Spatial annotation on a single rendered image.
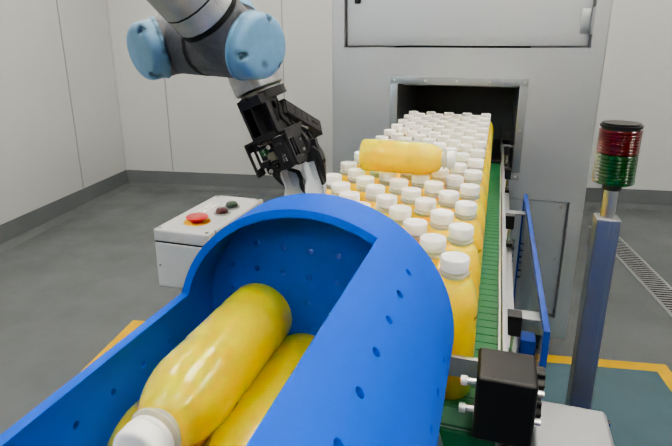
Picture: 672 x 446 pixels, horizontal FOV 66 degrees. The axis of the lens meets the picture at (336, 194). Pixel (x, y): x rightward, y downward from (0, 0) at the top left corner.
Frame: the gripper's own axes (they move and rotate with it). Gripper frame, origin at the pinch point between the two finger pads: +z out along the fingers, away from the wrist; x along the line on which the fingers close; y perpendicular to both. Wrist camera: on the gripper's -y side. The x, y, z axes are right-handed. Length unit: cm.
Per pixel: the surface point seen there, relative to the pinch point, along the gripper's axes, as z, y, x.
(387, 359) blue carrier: 1.2, 44.5, 21.9
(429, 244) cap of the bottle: 9.4, 3.0, 15.9
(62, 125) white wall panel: -73, -260, -309
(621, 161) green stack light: 11.1, -16.3, 44.7
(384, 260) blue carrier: -1.5, 33.9, 20.3
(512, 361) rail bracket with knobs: 22.8, 14.5, 23.7
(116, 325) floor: 51, -111, -184
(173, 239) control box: -4.3, 9.2, -20.7
